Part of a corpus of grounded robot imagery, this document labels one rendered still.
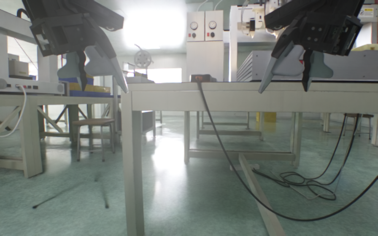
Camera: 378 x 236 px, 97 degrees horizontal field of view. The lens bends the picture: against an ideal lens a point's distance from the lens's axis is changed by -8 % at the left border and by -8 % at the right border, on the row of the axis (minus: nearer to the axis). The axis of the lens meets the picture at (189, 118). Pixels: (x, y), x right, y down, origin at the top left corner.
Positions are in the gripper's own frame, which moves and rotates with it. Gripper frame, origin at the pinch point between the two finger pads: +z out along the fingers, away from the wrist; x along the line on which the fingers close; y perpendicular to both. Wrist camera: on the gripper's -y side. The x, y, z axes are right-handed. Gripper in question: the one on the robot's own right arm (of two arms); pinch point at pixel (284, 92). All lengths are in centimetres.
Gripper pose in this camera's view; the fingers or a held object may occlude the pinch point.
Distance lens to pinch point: 42.1
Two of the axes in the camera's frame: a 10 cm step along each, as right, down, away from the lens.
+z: -1.6, 8.7, 4.6
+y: 4.7, 4.8, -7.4
